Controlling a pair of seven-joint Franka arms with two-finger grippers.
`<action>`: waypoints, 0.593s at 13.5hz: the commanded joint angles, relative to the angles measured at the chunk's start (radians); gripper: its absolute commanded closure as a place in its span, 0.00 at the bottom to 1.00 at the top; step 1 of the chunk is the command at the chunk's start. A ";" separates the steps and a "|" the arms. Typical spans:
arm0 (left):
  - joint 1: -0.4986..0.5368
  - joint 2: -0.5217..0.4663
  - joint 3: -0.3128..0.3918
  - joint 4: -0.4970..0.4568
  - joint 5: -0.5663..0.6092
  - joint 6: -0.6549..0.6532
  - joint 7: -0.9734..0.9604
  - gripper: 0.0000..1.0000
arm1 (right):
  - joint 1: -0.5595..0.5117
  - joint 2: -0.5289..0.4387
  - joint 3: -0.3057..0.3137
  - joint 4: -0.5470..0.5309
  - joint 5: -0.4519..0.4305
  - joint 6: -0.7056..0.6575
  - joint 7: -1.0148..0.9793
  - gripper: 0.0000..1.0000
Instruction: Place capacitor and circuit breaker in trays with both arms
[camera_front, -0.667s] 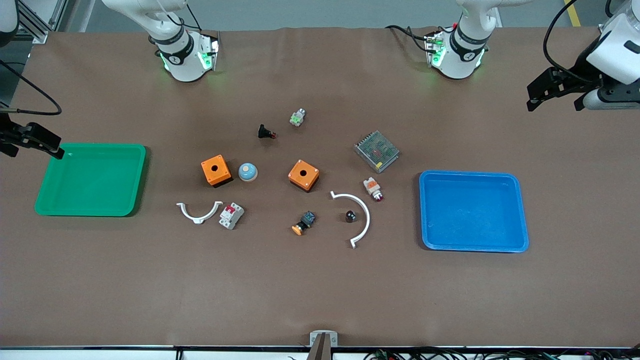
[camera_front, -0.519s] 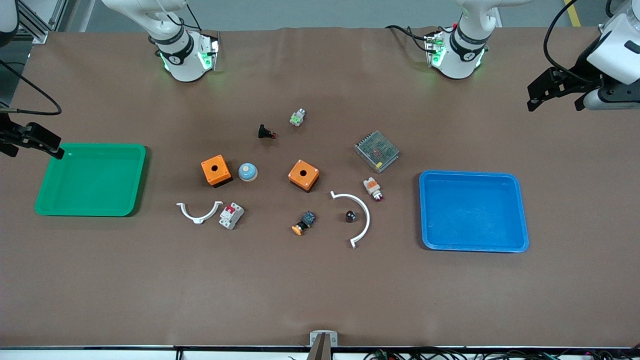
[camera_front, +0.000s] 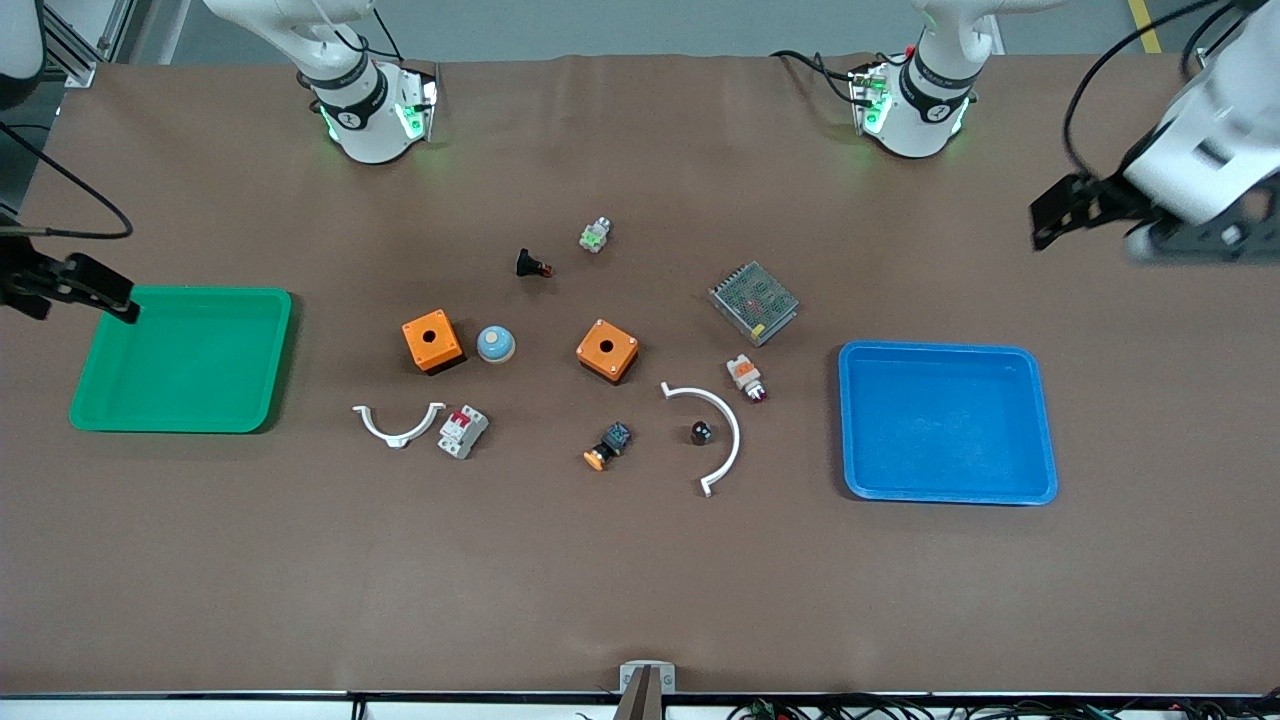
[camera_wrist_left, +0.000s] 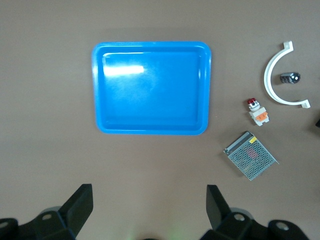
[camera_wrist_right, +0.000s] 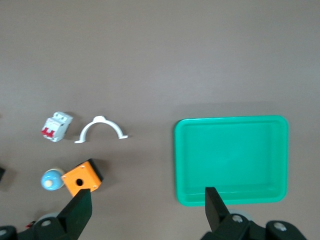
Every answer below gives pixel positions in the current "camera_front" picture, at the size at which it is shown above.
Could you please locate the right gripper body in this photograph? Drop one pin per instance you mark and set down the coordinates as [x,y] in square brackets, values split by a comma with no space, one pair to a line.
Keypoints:
[22,272]

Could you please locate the black cylindrical capacitor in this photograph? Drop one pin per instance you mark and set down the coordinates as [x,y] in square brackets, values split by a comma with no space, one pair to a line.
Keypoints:
[701,433]

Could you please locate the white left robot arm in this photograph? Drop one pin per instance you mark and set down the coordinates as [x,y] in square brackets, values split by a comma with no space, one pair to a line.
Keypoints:
[925,100]

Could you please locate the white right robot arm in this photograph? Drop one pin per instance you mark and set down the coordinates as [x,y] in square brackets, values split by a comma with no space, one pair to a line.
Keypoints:
[365,110]

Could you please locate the white red circuit breaker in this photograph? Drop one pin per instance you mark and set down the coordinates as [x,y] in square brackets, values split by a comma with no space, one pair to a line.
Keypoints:
[462,432]

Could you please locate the green plastic tray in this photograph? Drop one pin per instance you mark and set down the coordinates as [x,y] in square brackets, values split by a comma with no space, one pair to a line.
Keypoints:
[180,360]

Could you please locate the blue plastic tray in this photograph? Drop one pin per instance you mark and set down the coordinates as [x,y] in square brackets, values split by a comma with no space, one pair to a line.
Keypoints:
[945,425]

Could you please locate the metal mesh power supply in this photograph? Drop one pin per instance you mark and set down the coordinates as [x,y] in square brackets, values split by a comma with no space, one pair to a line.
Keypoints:
[753,303]

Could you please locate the small white curved clamp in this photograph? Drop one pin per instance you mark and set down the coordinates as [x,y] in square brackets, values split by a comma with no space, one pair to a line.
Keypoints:
[400,438]

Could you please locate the white orange red indicator lamp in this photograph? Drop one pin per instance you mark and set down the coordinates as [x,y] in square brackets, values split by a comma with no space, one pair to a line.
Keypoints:
[744,375]

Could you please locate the large white curved clamp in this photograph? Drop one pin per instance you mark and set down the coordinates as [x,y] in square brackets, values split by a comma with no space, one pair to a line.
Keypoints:
[734,430]

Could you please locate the blue white dome button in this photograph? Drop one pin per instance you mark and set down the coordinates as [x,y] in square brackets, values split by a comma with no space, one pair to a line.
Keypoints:
[496,345]

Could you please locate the black red push button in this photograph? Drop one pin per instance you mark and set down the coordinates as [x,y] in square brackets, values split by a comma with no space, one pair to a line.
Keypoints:
[527,263]

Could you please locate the orange push button blue block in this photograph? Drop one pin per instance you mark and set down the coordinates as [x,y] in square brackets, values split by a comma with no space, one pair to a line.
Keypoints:
[615,438]

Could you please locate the aluminium frame profile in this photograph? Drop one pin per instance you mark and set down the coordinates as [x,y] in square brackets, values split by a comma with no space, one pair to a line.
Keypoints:
[75,45]

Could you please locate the orange button enclosure box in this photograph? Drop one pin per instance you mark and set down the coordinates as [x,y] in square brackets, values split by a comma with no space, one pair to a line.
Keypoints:
[443,352]
[617,362]

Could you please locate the white green switch module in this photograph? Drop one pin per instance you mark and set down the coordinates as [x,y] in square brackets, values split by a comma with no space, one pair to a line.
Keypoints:
[596,236]

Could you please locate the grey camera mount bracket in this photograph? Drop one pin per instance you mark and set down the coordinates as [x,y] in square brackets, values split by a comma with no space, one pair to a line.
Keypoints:
[648,680]

